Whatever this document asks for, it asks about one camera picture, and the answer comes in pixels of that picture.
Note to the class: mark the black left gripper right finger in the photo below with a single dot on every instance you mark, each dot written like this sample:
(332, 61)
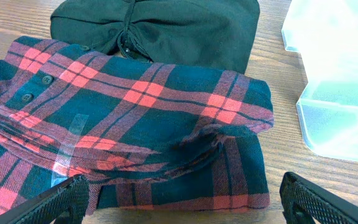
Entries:
(305, 202)

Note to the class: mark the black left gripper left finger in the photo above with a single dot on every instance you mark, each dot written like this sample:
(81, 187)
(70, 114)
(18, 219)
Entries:
(65, 203)

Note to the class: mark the red plaid flannel shirt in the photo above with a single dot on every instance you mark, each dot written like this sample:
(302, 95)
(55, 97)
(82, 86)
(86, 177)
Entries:
(150, 136)

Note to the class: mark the large black garment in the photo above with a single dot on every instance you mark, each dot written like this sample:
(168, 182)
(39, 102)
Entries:
(208, 33)

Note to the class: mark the clear plastic storage container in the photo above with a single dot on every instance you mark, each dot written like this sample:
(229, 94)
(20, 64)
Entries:
(325, 34)

